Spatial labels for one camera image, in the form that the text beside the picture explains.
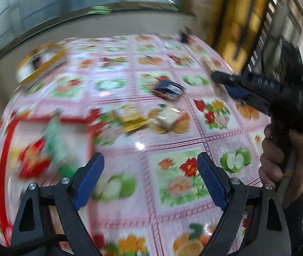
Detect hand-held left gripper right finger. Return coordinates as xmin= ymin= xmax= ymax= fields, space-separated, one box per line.
xmin=197 ymin=152 xmax=292 ymax=256

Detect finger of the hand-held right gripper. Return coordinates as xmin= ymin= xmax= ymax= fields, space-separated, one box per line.
xmin=211 ymin=71 xmax=246 ymax=86
xmin=226 ymin=85 xmax=271 ymax=114

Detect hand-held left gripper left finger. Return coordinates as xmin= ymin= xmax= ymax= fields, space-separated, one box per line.
xmin=10 ymin=152 xmax=105 ymax=256

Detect small beige snack packet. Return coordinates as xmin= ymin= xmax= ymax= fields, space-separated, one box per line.
xmin=212 ymin=81 xmax=230 ymax=101

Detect pale green snack packet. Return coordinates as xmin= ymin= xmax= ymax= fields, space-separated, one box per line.
xmin=43 ymin=117 xmax=73 ymax=166

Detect red shallow box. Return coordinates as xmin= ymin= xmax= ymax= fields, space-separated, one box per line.
xmin=0 ymin=115 xmax=96 ymax=247

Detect person's right forearm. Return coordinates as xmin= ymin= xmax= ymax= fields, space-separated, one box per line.
xmin=282 ymin=185 xmax=303 ymax=249

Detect person's right hand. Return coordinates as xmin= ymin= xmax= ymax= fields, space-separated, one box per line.
xmin=258 ymin=124 xmax=303 ymax=206

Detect small black clip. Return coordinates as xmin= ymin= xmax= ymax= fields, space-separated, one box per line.
xmin=179 ymin=31 xmax=192 ymax=44

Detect dark blue snack packet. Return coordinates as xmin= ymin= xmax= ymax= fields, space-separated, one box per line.
xmin=151 ymin=77 xmax=185 ymax=101

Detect floral pink tablecloth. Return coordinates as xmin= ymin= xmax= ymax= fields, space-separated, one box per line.
xmin=0 ymin=33 xmax=276 ymax=256

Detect clear packet of beige crackers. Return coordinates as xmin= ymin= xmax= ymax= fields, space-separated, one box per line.
xmin=149 ymin=107 xmax=191 ymax=135

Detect yellow green snack packet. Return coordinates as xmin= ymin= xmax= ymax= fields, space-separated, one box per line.
xmin=114 ymin=107 xmax=150 ymax=132

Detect yellow shallow box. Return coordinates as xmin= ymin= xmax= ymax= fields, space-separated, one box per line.
xmin=16 ymin=43 xmax=67 ymax=84

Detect green plastic bag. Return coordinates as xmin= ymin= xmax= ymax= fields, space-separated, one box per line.
xmin=83 ymin=5 xmax=112 ymax=15

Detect window with metal grille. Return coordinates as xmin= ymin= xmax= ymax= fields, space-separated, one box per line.
xmin=0 ymin=0 xmax=181 ymax=59

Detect yellow door frame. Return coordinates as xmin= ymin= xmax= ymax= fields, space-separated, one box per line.
xmin=216 ymin=0 xmax=273 ymax=60

